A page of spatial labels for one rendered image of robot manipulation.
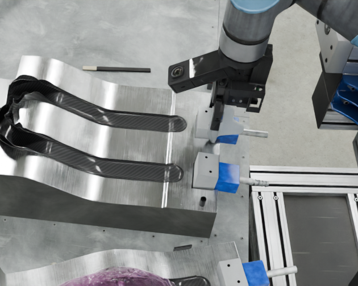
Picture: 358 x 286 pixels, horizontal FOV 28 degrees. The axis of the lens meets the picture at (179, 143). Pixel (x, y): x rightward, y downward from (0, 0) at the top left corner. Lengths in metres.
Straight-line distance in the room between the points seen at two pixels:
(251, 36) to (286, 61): 1.63
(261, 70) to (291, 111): 1.40
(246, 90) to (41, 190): 0.37
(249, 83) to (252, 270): 0.30
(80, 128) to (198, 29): 0.45
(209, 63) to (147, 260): 0.33
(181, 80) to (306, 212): 0.98
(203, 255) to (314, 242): 0.86
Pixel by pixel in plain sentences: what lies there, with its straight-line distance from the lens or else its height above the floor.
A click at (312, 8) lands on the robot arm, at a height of 1.20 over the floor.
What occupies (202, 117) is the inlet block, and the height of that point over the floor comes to 0.92.
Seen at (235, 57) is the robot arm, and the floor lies 1.12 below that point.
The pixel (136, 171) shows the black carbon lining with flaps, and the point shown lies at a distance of 1.22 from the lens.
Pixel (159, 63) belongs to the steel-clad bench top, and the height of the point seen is 0.80.
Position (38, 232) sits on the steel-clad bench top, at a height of 0.80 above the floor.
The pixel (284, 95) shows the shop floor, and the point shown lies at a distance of 2.57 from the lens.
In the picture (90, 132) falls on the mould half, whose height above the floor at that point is 0.89.
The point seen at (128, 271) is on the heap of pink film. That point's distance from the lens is 1.10.
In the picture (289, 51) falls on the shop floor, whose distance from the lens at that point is 2.73.
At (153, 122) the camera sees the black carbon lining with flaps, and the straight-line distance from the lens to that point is 1.29.
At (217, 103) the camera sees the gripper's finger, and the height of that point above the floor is 1.01.
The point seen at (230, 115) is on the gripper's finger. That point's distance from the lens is 1.20.
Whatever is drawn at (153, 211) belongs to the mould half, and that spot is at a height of 0.87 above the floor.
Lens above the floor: 1.89
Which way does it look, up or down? 53 degrees down
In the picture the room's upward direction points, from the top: 10 degrees clockwise
